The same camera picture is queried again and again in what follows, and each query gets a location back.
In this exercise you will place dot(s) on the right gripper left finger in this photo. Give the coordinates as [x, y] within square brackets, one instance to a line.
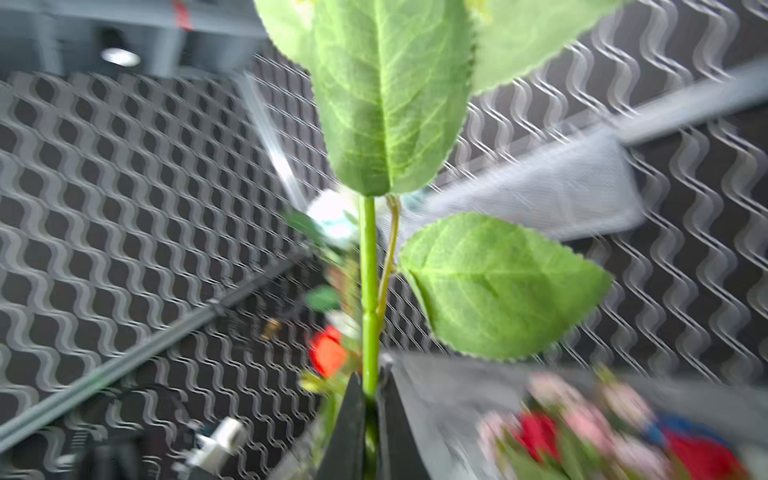
[345, 455]

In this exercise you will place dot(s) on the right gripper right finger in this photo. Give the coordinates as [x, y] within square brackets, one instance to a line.
[397, 454]

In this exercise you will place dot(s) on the pink rose spray stem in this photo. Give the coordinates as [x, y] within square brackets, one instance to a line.
[559, 434]

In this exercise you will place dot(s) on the yellow rose stem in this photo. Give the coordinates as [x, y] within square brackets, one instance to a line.
[392, 81]

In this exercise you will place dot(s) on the white light-blue flower stem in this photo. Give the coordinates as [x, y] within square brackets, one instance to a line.
[331, 227]

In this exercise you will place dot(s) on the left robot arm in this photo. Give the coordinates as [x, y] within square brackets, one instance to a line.
[122, 455]

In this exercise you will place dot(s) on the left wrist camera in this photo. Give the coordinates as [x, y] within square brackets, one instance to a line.
[211, 451]

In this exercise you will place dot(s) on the white mesh wall basket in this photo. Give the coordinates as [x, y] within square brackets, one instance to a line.
[566, 191]

